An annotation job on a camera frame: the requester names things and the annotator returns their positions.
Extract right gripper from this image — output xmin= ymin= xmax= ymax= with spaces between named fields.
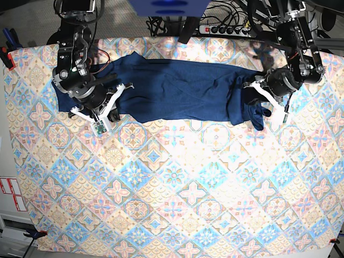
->
xmin=52 ymin=72 xmax=134 ymax=135

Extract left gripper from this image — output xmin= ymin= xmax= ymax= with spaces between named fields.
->
xmin=243 ymin=68 xmax=303 ymax=124

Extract blue long-sleeve T-shirt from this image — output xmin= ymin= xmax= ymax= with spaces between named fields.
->
xmin=52 ymin=52 xmax=272 ymax=132

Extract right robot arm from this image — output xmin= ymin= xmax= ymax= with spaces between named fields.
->
xmin=49 ymin=1 xmax=133 ymax=135

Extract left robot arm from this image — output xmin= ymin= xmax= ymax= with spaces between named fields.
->
xmin=244 ymin=1 xmax=325 ymax=125

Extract white power strip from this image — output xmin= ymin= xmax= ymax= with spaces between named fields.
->
xmin=198 ymin=25 xmax=252 ymax=38

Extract round black base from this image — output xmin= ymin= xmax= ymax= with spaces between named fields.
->
xmin=46 ymin=32 xmax=60 ymax=45

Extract patterned tile tablecloth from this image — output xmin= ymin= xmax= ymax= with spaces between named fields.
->
xmin=1 ymin=45 xmax=343 ymax=257

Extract red-black clamp upper left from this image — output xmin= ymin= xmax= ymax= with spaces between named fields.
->
xmin=0 ymin=47 xmax=15 ymax=71

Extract blue clamp upper left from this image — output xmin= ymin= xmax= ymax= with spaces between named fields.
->
xmin=3 ymin=28 xmax=23 ymax=51

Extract red-white label stickers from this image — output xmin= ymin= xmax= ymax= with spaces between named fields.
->
xmin=1 ymin=177 xmax=27 ymax=212

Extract black clamp lower left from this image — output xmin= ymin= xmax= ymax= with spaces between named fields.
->
xmin=23 ymin=229 xmax=47 ymax=240

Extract black clamp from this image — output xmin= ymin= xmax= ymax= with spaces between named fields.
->
xmin=23 ymin=229 xmax=47 ymax=240
xmin=330 ymin=239 xmax=340 ymax=244

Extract black clamp lower right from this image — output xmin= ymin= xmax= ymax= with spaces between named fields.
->
xmin=330 ymin=239 xmax=340 ymax=244

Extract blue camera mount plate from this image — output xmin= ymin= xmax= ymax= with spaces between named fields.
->
xmin=129 ymin=0 xmax=210 ymax=17

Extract black red-striped strap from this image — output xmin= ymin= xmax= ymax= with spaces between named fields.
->
xmin=177 ymin=16 xmax=199 ymax=44

